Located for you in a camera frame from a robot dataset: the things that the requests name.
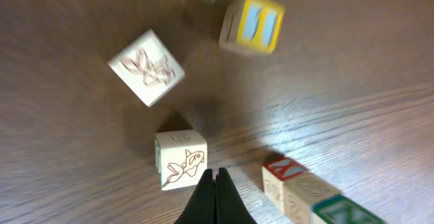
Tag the wooden block fish drawing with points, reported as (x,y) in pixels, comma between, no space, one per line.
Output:
(181,158)

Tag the wooden block red letter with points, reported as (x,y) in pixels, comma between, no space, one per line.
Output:
(275,174)

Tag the wooden block number drawing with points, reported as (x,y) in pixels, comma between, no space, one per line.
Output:
(302,192)

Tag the wooden block red bordered left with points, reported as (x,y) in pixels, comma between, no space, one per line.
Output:
(148,68)

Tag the wooden block blue side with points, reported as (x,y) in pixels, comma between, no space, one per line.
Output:
(340,209)

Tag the yellow block with blue bars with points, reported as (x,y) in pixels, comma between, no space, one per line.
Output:
(251,27)

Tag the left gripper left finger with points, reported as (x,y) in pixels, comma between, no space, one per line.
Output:
(201,206)

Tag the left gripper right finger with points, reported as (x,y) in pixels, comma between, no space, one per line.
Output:
(230,208)

